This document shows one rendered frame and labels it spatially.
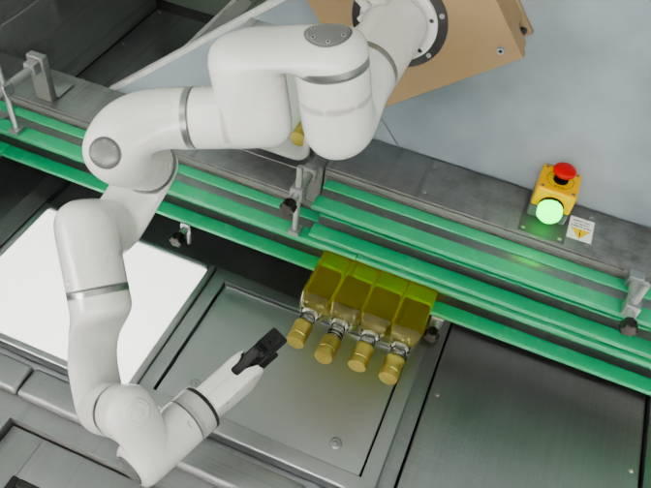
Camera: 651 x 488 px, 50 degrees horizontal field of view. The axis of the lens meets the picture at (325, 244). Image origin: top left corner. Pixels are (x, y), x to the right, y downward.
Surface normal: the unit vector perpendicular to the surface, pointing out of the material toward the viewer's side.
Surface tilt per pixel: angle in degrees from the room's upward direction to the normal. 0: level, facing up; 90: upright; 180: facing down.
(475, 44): 0
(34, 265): 90
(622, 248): 90
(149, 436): 75
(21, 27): 90
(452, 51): 0
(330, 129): 15
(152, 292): 90
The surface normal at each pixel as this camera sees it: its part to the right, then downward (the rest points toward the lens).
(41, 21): 0.92, 0.33
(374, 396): 0.09, -0.67
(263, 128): 0.30, 0.69
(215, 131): -0.12, 0.59
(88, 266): 0.21, -0.06
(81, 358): 0.49, 0.29
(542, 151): -0.37, 0.67
